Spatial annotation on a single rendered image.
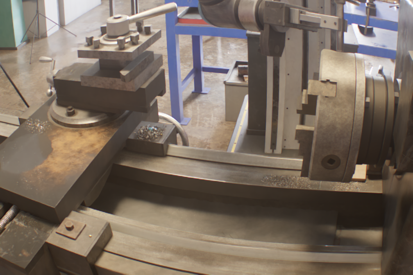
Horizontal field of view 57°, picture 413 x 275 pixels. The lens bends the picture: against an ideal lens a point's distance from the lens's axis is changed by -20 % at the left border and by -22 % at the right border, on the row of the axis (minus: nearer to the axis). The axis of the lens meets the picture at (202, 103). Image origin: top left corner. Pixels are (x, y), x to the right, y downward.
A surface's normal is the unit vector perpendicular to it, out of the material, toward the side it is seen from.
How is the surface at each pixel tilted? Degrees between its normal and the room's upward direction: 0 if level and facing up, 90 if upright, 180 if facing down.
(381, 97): 34
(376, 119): 61
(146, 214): 11
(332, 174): 117
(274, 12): 74
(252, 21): 103
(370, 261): 48
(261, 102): 90
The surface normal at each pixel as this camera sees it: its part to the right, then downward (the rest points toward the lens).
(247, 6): -0.68, -0.14
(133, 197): 0.07, -0.83
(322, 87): -0.22, -0.38
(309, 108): -0.19, 0.92
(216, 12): -0.33, 0.81
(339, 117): -0.28, 0.00
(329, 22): -0.72, 0.07
